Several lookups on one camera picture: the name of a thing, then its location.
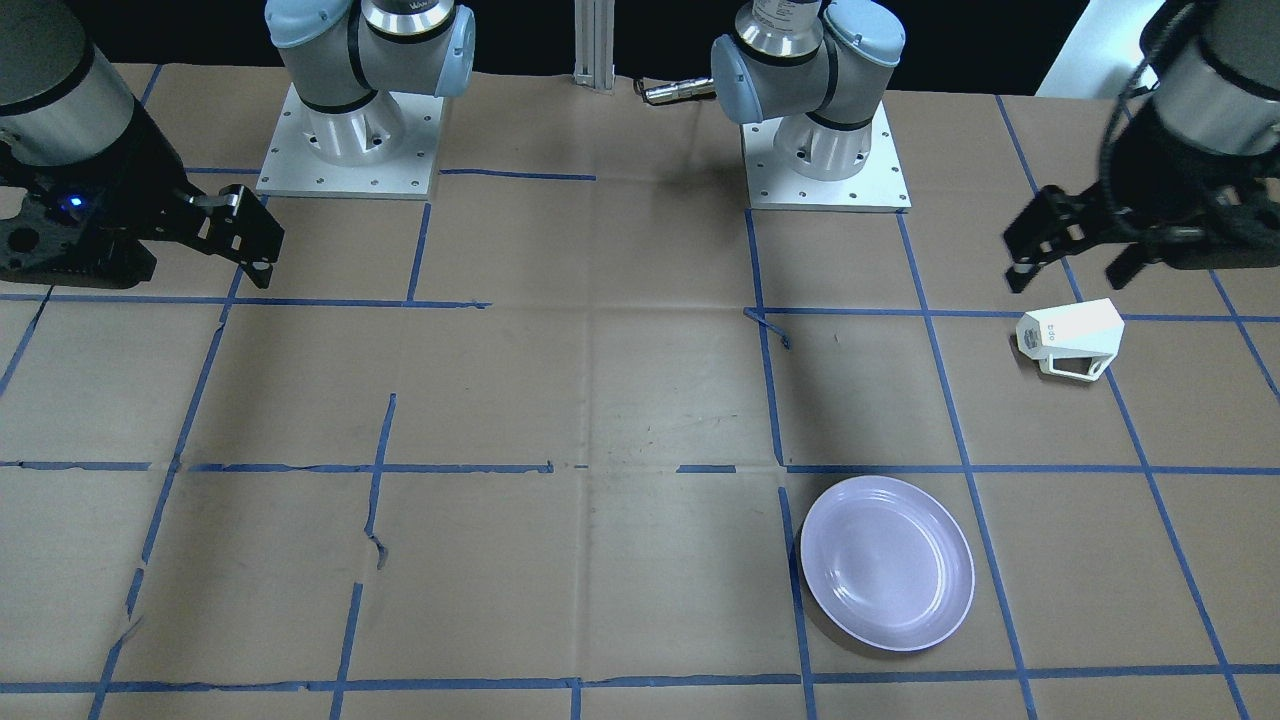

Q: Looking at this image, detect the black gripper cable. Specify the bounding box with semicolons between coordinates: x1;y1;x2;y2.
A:
1098;0;1216;241

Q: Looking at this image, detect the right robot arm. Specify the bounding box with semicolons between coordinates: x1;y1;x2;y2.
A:
3;1;476;290

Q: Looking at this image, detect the aluminium frame post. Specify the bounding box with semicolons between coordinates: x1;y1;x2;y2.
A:
572;0;616;94

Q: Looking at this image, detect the white angular cup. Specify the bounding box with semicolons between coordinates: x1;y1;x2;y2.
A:
1014;299;1125;382

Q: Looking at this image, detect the lavender plate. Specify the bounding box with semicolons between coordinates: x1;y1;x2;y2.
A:
797;475;977;653

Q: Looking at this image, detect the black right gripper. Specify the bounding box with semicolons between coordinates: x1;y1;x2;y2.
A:
1;129;285;290

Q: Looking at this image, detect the silver cable connector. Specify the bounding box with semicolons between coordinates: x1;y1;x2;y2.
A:
634;77;716;108

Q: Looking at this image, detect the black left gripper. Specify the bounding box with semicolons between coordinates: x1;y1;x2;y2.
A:
1004;108;1279;293

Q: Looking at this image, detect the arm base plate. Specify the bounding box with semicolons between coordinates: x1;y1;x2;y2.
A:
256;87;448;201
741;102;913;213

